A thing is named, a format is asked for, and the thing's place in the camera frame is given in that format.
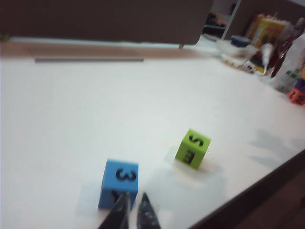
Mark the purple foam block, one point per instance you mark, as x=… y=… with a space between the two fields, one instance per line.
x=300 y=84

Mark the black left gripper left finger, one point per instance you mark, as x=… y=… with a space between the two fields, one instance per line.
x=120 y=212

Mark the red liquid bottle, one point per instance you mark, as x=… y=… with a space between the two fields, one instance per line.
x=282 y=55

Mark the clear plastic bowl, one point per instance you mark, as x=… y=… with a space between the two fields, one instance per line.
x=234 y=51

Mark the yellow cardboard package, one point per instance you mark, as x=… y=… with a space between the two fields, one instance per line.
x=270 y=29

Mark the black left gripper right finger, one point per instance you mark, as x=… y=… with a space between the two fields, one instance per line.
x=146 y=214

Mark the white cone-shaped object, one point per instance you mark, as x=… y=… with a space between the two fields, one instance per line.
x=266 y=56

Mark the white metal post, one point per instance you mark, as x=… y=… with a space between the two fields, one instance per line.
x=230 y=21

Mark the grey desk divider panel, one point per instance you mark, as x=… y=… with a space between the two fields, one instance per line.
x=102 y=19

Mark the orange foam block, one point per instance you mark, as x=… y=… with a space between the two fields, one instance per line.
x=296 y=96

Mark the green foam letter block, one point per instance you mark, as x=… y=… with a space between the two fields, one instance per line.
x=190 y=149

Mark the blue foam number block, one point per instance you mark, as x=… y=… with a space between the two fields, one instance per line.
x=116 y=169

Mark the blue lidded small container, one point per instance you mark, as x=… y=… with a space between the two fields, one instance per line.
x=240 y=41

